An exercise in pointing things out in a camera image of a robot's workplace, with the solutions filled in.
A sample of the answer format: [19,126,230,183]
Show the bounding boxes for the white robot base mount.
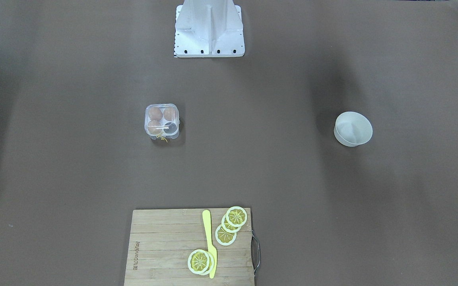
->
[173,0,245,58]

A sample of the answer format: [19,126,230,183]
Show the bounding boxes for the brown egg slot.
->
[146,120,163,135]
[148,106,163,121]

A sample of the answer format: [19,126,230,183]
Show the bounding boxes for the brown egg far slot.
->
[148,106,163,121]

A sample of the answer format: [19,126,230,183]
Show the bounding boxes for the lemon slice middle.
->
[221,215,241,233]

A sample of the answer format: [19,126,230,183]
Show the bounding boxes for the lemon slice top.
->
[187,249,209,275]

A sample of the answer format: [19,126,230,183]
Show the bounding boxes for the lemon slice outer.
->
[225,206,248,228]

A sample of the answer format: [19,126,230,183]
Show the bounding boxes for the brown egg near slot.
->
[146,120,163,135]

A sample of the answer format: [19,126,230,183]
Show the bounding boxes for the white bowl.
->
[333,112,374,147]

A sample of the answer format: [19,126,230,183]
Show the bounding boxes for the yellow plastic knife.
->
[202,209,217,279]

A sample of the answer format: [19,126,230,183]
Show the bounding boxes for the brown egg from bowl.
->
[163,106,178,122]

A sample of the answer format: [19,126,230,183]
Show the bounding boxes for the wooden cutting board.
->
[124,207,260,286]

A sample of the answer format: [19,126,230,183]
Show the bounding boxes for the lemon slice under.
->
[200,251,215,276]

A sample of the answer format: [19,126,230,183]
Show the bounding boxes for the clear plastic egg box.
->
[144,103,180,141]

